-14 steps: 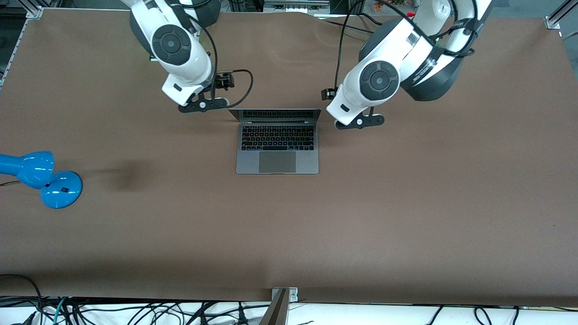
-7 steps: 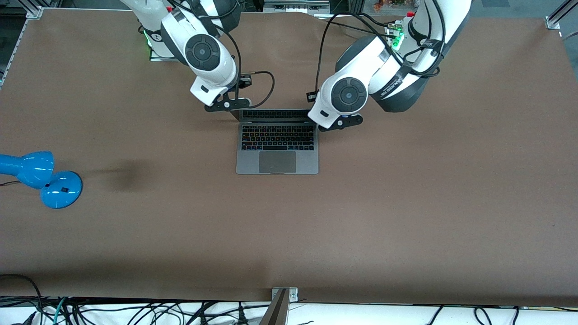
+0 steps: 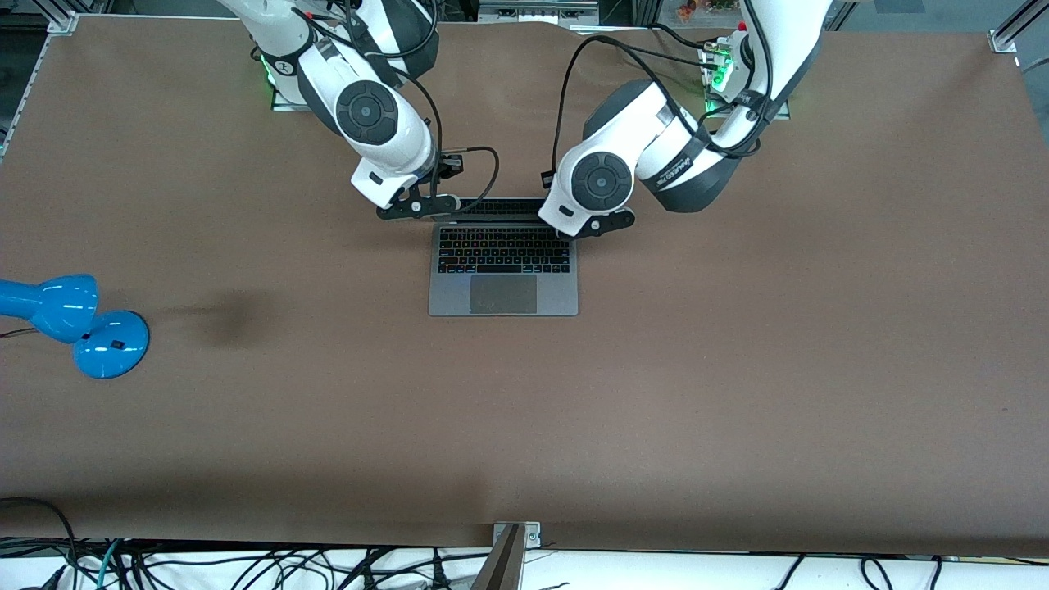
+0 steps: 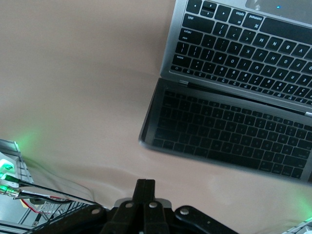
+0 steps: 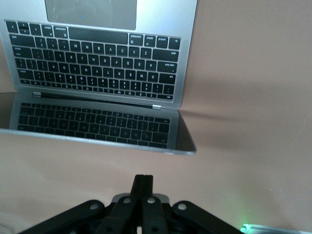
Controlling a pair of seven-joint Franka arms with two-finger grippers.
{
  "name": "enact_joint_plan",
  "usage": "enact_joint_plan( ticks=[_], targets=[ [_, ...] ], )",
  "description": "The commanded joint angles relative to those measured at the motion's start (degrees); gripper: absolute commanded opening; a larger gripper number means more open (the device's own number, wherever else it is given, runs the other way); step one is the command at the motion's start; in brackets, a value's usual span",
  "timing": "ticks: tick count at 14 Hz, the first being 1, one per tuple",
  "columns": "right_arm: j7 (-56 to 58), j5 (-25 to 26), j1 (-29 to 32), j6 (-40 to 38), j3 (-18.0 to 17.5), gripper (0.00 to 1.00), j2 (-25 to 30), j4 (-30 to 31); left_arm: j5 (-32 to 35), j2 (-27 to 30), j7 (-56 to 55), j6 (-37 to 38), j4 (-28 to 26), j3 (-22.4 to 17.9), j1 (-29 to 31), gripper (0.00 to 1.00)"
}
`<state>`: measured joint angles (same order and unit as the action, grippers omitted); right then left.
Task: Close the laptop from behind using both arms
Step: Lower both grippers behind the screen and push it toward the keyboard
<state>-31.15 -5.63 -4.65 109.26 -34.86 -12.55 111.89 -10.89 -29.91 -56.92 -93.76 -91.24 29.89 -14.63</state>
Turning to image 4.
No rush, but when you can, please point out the grey laptop with black keyboard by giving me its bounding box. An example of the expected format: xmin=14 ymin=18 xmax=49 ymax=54
xmin=138 ymin=0 xmax=312 ymax=184

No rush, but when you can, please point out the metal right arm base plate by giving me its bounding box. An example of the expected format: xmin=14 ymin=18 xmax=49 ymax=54
xmin=280 ymin=216 xmax=312 ymax=234

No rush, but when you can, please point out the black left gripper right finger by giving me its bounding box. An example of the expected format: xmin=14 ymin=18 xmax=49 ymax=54
xmin=142 ymin=179 xmax=172 ymax=234

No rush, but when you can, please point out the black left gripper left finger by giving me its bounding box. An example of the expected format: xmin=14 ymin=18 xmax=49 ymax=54
xmin=102 ymin=179 xmax=147 ymax=234

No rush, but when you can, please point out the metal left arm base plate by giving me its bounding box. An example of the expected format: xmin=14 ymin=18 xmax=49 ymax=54
xmin=0 ymin=138 xmax=34 ymax=187

